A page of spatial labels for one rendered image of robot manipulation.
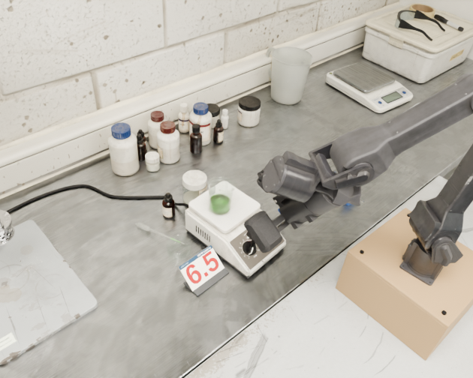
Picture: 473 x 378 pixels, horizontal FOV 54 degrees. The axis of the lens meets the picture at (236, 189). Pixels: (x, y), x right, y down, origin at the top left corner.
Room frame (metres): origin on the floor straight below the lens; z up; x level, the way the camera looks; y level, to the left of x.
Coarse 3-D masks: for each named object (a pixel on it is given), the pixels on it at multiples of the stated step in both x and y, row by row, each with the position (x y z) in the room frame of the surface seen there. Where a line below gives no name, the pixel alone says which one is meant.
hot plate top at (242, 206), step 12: (204, 192) 0.77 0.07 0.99; (240, 192) 0.78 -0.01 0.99; (192, 204) 0.73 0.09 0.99; (204, 204) 0.73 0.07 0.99; (240, 204) 0.74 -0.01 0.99; (252, 204) 0.74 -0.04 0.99; (204, 216) 0.69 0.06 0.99; (216, 216) 0.70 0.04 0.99; (228, 216) 0.70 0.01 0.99; (240, 216) 0.70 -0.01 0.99; (216, 228) 0.67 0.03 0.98; (228, 228) 0.67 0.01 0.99
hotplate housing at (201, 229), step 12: (192, 216) 0.71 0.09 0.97; (192, 228) 0.71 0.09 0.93; (204, 228) 0.68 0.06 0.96; (240, 228) 0.69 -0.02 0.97; (204, 240) 0.68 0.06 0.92; (216, 240) 0.66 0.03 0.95; (228, 240) 0.65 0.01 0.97; (216, 252) 0.66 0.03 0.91; (228, 252) 0.64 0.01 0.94; (276, 252) 0.67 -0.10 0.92; (240, 264) 0.61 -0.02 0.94; (264, 264) 0.65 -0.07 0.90
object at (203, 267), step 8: (200, 256) 0.63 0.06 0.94; (208, 256) 0.63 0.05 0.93; (216, 256) 0.64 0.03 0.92; (192, 264) 0.61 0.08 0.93; (200, 264) 0.61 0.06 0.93; (208, 264) 0.62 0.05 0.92; (216, 264) 0.63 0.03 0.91; (184, 272) 0.58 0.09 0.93; (192, 272) 0.59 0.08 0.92; (200, 272) 0.60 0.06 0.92; (208, 272) 0.60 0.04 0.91; (192, 280) 0.58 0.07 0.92; (200, 280) 0.58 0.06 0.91
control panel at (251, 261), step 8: (232, 240) 0.65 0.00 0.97; (240, 240) 0.66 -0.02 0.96; (248, 240) 0.67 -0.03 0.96; (240, 248) 0.64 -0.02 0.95; (240, 256) 0.63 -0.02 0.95; (248, 256) 0.63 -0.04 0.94; (256, 256) 0.64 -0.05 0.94; (264, 256) 0.64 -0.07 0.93; (248, 264) 0.62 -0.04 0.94; (256, 264) 0.62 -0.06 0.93
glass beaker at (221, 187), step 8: (216, 176) 0.74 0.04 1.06; (224, 176) 0.75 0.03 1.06; (208, 184) 0.72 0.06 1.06; (216, 184) 0.74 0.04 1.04; (224, 184) 0.74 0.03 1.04; (232, 184) 0.73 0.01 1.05; (216, 192) 0.74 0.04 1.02; (224, 192) 0.74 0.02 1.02; (232, 192) 0.71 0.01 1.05; (216, 200) 0.70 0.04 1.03; (224, 200) 0.70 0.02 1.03; (216, 208) 0.70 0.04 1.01; (224, 208) 0.70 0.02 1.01
